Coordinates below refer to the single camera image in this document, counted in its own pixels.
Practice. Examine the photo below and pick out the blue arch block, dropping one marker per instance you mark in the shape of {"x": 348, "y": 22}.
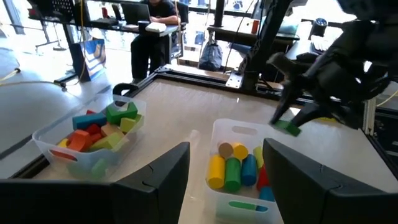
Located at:
{"x": 88, "y": 120}

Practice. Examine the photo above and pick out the seated person in black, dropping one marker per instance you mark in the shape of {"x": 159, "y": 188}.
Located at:
{"x": 161, "y": 9}

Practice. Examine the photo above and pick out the black office desk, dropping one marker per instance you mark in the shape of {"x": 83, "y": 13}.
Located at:
{"x": 109, "y": 27}

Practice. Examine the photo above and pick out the blue cylinder block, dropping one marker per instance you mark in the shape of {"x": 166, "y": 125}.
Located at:
{"x": 267, "y": 193}
{"x": 249, "y": 169}

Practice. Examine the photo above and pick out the yellow-green rectangular block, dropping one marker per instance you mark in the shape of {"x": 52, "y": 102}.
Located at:
{"x": 128, "y": 125}

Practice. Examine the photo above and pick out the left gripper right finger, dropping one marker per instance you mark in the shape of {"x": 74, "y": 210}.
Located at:
{"x": 304, "y": 193}

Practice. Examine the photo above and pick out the green rectangular block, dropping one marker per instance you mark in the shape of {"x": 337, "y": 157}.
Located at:
{"x": 287, "y": 128}

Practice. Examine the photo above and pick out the yellow rectangular block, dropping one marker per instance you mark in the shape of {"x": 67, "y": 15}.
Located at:
{"x": 326, "y": 119}

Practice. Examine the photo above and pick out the grey backpack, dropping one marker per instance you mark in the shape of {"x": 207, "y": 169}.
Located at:
{"x": 211, "y": 56}

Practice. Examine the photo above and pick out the black perforated panel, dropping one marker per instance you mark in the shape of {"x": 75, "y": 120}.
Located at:
{"x": 59, "y": 6}

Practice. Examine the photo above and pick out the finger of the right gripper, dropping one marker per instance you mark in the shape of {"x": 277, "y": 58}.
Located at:
{"x": 314, "y": 110}
{"x": 292, "y": 84}

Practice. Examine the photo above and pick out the black aluminium table frame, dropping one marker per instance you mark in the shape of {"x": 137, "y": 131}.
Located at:
{"x": 202, "y": 77}

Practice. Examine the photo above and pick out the black blue-topped mug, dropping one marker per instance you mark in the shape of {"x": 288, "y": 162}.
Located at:
{"x": 320, "y": 26}

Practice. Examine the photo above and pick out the black support pole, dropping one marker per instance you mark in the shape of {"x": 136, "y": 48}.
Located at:
{"x": 219, "y": 12}

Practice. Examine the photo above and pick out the red bottle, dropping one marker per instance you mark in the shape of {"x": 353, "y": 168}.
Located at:
{"x": 105, "y": 12}

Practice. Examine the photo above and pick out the yellow-green cylinder block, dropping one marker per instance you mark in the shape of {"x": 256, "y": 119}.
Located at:
{"x": 258, "y": 155}

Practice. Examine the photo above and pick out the black stand base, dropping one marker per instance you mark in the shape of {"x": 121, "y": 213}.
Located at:
{"x": 65, "y": 80}

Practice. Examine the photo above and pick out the black office chair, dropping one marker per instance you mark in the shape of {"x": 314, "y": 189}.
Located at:
{"x": 183, "y": 15}

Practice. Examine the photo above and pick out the white keyboard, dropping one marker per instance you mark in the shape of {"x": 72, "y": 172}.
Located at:
{"x": 321, "y": 43}

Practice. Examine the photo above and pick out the person's forearm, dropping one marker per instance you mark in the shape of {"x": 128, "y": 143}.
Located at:
{"x": 168, "y": 20}

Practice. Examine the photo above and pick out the clear plastic bin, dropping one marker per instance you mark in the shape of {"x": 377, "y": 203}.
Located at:
{"x": 224, "y": 130}
{"x": 42, "y": 143}

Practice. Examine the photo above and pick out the wooden stick with black knob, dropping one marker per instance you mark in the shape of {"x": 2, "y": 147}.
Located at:
{"x": 31, "y": 83}

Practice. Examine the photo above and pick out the black cup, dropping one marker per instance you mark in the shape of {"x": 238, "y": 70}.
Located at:
{"x": 143, "y": 27}

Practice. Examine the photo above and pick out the metal base plate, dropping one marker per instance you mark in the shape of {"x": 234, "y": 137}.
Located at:
{"x": 234, "y": 79}

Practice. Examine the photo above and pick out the black laptop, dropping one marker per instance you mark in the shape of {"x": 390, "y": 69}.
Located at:
{"x": 136, "y": 12}

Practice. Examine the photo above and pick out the yellow cylinder block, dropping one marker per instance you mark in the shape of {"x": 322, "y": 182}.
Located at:
{"x": 216, "y": 172}
{"x": 240, "y": 151}

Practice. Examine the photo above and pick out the white pouch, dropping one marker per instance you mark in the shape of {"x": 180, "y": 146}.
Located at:
{"x": 155, "y": 27}

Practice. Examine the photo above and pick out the black computer mouse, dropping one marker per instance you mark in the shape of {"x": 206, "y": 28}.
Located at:
{"x": 306, "y": 57}

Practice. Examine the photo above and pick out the person's leg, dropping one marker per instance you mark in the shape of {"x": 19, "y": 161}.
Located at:
{"x": 158, "y": 53}
{"x": 140, "y": 56}

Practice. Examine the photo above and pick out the natural wood cylinder block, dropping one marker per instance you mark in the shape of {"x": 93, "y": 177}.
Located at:
{"x": 225, "y": 150}

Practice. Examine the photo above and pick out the black side desk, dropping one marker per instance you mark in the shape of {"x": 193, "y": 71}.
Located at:
{"x": 227, "y": 32}

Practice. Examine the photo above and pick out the blue and white box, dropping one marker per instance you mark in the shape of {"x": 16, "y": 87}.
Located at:
{"x": 90, "y": 57}

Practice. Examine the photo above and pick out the yellow arch block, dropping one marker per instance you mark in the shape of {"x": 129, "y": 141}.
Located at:
{"x": 63, "y": 143}

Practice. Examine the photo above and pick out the green arch block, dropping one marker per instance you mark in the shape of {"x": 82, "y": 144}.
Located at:
{"x": 121, "y": 114}

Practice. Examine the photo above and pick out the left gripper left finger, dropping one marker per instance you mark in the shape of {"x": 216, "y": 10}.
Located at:
{"x": 149, "y": 193}

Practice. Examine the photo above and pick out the green cylinder block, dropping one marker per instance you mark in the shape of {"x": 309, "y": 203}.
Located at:
{"x": 242, "y": 205}
{"x": 233, "y": 174}

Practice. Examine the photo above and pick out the silver frame end strip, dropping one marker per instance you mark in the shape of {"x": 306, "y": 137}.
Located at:
{"x": 370, "y": 115}

